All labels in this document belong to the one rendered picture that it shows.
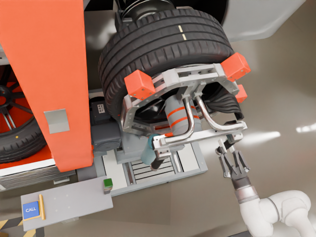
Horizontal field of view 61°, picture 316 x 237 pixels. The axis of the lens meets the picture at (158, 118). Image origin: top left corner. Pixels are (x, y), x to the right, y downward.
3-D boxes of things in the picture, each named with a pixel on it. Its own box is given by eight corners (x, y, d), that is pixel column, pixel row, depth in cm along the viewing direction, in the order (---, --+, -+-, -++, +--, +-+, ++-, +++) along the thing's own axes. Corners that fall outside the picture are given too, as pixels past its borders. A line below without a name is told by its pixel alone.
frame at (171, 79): (206, 115, 160) (252, 58, 112) (209, 125, 157) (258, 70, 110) (117, 132, 144) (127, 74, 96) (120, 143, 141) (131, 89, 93)
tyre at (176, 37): (248, 27, 135) (140, -15, 94) (268, 64, 126) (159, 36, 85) (172, 95, 181) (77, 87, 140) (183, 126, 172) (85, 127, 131)
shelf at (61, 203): (106, 176, 148) (106, 175, 145) (113, 207, 141) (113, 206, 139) (21, 196, 135) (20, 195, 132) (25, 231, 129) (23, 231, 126)
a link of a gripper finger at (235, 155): (240, 173, 118) (243, 173, 118) (235, 149, 123) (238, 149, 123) (236, 175, 121) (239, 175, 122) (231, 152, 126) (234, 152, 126)
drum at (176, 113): (185, 104, 136) (193, 89, 124) (199, 142, 128) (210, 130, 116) (159, 108, 132) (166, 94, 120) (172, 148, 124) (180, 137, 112)
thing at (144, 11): (165, 39, 167) (183, -4, 140) (169, 49, 164) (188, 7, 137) (115, 40, 155) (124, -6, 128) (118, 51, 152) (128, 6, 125)
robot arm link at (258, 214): (234, 205, 119) (261, 197, 121) (248, 241, 114) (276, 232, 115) (241, 203, 109) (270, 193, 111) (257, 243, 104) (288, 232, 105)
